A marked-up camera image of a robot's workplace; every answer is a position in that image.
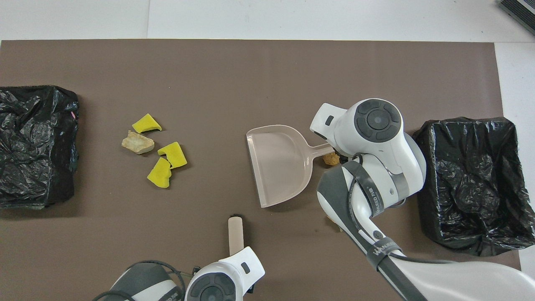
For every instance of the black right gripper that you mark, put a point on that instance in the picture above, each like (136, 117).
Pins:
(347, 159)

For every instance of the beige plastic dustpan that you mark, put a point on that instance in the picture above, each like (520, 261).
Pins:
(280, 163)

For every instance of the beige brush with black bristles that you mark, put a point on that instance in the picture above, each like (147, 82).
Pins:
(235, 234)

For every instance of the yellow sponge piece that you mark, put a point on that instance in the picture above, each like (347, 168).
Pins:
(173, 154)
(159, 173)
(146, 123)

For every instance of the beige bread chunk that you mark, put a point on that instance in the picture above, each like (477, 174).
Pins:
(138, 143)

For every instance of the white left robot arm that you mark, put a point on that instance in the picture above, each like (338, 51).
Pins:
(225, 276)

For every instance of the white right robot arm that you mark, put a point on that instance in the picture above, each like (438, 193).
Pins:
(459, 280)

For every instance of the open bin with black liner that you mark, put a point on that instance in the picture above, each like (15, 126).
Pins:
(472, 184)

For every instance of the bin covered with black bag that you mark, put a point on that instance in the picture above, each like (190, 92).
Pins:
(37, 142)

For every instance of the brown oval bread roll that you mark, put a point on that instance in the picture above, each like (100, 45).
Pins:
(331, 159)

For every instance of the brown table mat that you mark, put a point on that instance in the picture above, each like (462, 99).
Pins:
(250, 67)

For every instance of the grey ribbed device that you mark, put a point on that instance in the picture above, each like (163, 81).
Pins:
(520, 10)

